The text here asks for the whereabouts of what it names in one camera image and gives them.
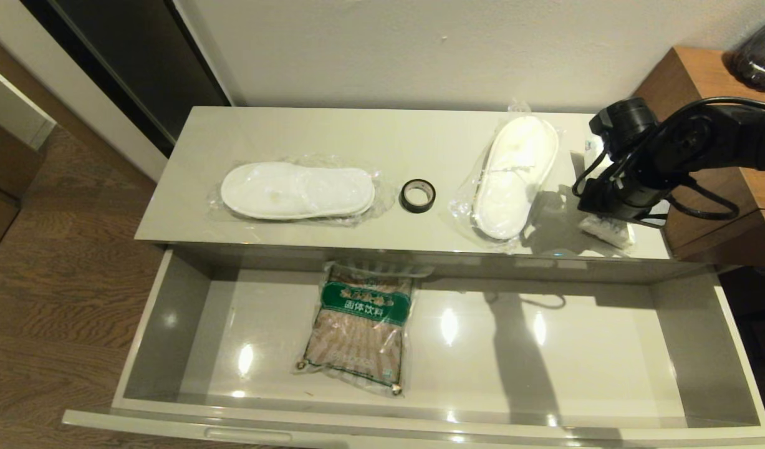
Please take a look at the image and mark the white packet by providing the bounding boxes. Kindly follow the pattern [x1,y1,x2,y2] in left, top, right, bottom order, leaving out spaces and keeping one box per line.
[577,138,637,250]

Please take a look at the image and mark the white slippers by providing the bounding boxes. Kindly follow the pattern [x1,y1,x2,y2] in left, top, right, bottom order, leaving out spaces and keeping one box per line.
[208,153,395,226]
[448,100,564,251]

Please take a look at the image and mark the beige cabinet drawer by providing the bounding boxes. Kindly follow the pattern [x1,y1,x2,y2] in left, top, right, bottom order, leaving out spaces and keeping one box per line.
[63,246,765,449]

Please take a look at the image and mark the brown wooden desk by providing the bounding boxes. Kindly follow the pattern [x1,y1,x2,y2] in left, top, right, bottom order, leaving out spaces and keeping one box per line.
[632,47,765,263]

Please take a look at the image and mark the dark glass vase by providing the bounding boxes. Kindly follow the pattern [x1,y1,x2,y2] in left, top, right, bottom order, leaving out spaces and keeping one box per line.
[730,12,765,94]

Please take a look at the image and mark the black tape roll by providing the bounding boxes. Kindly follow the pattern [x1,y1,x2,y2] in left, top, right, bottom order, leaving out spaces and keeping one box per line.
[400,178,437,214]

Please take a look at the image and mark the beige glossy cabinet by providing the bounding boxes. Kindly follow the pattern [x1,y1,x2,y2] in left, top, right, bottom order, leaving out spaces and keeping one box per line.
[135,105,732,284]

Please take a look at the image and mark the drink powder bag green label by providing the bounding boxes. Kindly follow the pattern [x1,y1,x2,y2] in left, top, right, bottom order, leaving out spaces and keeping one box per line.
[293,261,434,397]

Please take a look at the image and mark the dark door panel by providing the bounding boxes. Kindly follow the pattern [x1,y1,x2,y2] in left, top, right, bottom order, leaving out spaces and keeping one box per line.
[24,0,233,160]

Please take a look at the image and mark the wooden cabinet with white top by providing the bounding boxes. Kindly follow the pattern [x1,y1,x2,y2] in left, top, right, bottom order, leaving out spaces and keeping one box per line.
[0,56,59,269]

